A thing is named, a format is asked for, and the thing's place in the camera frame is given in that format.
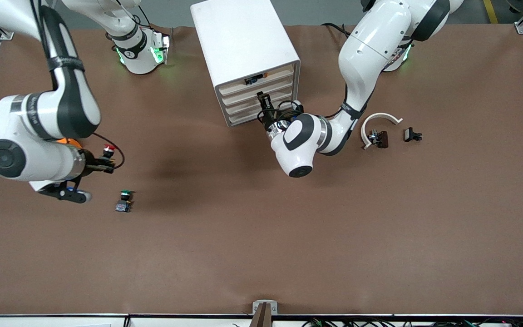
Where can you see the red push button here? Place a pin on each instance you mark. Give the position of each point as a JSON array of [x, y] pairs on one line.
[[108, 148]]

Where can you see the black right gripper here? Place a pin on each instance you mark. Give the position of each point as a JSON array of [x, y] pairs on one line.
[[91, 162]]

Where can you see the grey metal bracket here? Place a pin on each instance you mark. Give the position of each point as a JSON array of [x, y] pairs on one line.
[[264, 309]]

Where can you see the orange box with hole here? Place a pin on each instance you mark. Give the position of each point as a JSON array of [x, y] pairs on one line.
[[71, 142]]

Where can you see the green push button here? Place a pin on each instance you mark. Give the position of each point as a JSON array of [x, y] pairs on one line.
[[124, 200]]

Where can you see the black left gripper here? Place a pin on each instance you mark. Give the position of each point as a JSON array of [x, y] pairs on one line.
[[268, 119]]

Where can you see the white curved plastic part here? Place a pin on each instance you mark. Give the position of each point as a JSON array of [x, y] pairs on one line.
[[370, 119]]

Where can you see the small black orange part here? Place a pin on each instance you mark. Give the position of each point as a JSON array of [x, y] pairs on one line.
[[253, 80]]

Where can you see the small black clip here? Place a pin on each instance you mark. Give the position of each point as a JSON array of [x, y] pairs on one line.
[[410, 134]]

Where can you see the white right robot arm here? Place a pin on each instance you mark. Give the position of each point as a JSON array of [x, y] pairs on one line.
[[25, 160]]

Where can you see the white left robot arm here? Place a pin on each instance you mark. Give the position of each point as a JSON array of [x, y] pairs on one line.
[[370, 41]]

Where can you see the dark brown small component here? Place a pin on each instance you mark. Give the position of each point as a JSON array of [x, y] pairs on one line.
[[382, 139]]

